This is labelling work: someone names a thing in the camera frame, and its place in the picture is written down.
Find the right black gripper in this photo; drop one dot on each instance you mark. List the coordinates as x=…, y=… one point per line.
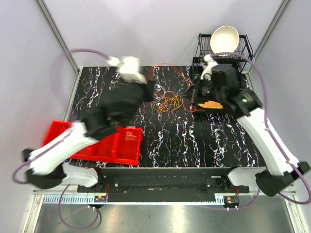
x=198, y=82

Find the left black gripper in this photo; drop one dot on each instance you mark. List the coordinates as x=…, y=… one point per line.
x=148, y=89

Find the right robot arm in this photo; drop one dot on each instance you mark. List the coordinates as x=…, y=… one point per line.
x=219, y=84

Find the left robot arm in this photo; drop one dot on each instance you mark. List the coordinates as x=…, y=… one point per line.
x=46, y=167

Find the orange woven mat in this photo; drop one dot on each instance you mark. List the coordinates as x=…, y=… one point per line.
x=210, y=105

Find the black square tray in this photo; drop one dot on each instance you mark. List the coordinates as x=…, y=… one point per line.
x=209, y=110

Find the white bowl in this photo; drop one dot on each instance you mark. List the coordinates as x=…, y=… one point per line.
x=224, y=39

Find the red divided plastic bin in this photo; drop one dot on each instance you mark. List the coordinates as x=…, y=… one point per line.
x=122, y=147

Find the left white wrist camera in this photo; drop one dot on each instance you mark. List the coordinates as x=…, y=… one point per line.
x=129, y=68

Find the black wire dish rack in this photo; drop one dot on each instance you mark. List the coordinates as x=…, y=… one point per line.
x=203, y=48

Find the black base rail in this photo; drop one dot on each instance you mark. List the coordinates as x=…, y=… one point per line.
x=119, y=179

